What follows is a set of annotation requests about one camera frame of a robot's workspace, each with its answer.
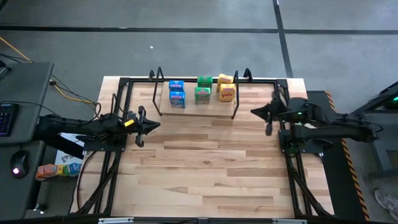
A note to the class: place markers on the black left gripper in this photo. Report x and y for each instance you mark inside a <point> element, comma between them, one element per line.
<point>140,124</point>

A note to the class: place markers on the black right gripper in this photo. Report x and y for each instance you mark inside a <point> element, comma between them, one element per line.
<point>283,112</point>

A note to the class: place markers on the blue Rice Krispies cereal box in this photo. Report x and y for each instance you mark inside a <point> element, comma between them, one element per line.
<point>176,84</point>
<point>177,100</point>

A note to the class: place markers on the yellow Corn Pops cereal box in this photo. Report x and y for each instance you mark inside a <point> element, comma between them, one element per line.
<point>227,93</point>
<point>225,78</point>

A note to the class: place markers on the green Apple Jacks cereal box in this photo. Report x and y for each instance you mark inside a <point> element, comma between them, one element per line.
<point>205,81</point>
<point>202,96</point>

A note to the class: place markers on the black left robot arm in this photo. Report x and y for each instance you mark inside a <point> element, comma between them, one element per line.
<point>77,124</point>

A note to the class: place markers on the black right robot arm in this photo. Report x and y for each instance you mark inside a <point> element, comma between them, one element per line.
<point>335,132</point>

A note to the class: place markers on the black metal wood shelf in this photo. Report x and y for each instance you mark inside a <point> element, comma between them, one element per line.
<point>192,109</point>

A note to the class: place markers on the green and blue cereal box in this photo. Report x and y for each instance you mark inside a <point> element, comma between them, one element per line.
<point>73,169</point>

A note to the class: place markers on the white paper box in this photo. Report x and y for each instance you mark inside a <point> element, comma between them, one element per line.
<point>66,155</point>

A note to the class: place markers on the black mat with hazard stripe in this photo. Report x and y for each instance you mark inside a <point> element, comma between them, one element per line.
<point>335,174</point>

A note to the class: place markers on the colourful boxes on side table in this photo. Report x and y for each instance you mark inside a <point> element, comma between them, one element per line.
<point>46,171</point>

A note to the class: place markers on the grey metal stand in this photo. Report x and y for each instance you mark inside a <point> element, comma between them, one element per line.
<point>379,155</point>

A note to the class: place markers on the grey desk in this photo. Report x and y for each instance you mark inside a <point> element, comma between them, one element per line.
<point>25,81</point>

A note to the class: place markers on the black computer mouse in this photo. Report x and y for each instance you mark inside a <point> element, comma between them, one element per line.
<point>19,163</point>

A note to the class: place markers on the black keyboard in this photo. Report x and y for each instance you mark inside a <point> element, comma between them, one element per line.
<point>7,119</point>

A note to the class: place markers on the person's shoe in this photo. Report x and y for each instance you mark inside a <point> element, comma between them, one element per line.
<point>387,200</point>

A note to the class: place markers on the black metal table frame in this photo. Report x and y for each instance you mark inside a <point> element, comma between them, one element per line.
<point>140,80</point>

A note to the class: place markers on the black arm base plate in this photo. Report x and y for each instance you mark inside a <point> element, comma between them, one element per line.
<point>93,146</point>
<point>311,149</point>

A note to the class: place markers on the silver metal bracket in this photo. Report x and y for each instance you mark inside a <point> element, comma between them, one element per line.
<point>289,221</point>
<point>115,220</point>

